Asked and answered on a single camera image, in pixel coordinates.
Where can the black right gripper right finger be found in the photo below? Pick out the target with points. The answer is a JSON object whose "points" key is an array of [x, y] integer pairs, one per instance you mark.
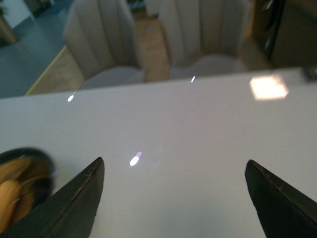
{"points": [[283, 211]]}

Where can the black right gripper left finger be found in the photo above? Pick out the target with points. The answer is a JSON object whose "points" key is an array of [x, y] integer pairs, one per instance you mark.
{"points": [[69, 213]]}

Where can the yellow corn cob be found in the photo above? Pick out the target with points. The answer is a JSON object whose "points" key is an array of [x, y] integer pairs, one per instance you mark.
{"points": [[24, 183]]}

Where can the white electric cooking pot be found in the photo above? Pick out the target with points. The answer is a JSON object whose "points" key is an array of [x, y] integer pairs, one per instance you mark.
{"points": [[35, 154]]}

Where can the dark cabinet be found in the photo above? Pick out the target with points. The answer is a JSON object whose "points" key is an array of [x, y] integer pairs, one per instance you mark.
{"points": [[281, 34]]}

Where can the left beige chair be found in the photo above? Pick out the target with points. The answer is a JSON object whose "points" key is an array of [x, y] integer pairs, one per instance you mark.
{"points": [[103, 39]]}

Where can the beige chair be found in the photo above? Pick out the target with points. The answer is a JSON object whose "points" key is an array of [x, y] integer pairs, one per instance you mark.
{"points": [[204, 37], [103, 39]]}

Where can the right beige chair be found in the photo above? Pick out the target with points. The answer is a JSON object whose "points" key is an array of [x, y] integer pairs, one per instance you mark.
{"points": [[204, 37]]}

